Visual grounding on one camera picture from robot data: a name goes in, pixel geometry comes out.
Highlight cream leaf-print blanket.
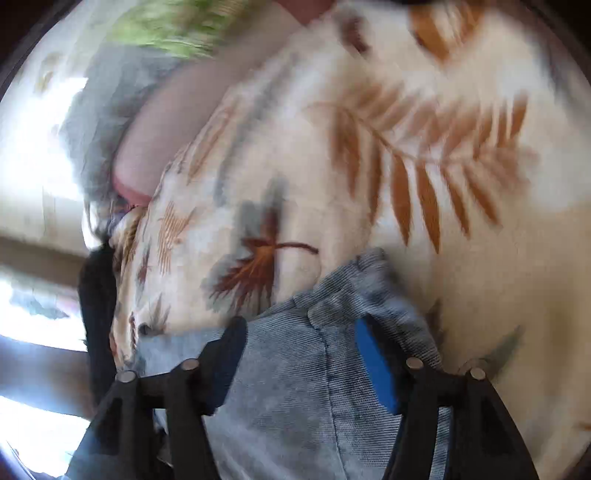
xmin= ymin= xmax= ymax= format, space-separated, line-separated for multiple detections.
xmin=108 ymin=0 xmax=591 ymax=480

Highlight pink sofa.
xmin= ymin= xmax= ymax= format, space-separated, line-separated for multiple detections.
xmin=113 ymin=0 xmax=338 ymax=208

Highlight blue-grey denim pants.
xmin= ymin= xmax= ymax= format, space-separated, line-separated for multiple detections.
xmin=134 ymin=247 xmax=455 ymax=480

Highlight green patterned cloth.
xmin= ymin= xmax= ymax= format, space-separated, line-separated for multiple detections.
xmin=108 ymin=0 xmax=259 ymax=61

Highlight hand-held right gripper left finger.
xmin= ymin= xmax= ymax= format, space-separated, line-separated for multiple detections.
xmin=65 ymin=316 xmax=250 ymax=480

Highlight black cloth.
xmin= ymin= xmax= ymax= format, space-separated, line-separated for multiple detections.
xmin=78 ymin=244 xmax=122 ymax=416

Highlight grey quilted cloth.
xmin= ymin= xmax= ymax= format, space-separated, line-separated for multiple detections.
xmin=60 ymin=46 xmax=185 ymax=241

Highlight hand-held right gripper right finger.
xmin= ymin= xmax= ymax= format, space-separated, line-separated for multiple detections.
xmin=355 ymin=316 xmax=541 ymax=480

